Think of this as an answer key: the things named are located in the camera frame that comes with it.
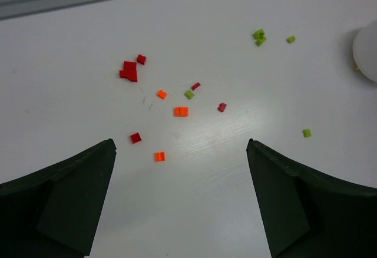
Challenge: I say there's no lime green lego upper left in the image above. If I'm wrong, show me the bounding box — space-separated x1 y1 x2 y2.
184 90 195 100

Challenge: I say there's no lime green lego far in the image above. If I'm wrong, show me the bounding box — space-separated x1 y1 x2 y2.
286 35 296 44

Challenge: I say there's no lime green lego pair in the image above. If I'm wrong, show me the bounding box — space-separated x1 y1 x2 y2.
253 29 267 47

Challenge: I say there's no lime green lego middle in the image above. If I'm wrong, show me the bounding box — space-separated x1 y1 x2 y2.
302 128 312 138

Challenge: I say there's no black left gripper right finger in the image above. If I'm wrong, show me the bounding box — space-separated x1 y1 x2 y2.
246 139 376 257

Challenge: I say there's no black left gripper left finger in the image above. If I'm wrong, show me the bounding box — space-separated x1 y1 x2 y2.
1 139 116 257

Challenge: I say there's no small orange lego upper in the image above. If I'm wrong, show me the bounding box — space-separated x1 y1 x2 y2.
157 90 167 100

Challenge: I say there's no dark red small lego upper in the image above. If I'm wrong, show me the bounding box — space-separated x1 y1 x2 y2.
191 82 201 91

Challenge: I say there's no dark red square lego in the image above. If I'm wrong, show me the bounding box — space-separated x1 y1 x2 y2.
130 133 142 144

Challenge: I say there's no dark red lego upper right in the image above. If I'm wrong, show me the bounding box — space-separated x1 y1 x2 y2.
217 102 227 113

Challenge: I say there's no orange two-by-two lego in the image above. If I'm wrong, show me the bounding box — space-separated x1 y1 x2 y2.
173 107 189 117

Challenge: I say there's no white divided bowl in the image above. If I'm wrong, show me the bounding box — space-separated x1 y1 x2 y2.
352 20 376 83

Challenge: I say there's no red lego cluster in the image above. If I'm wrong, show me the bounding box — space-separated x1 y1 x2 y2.
119 54 147 82

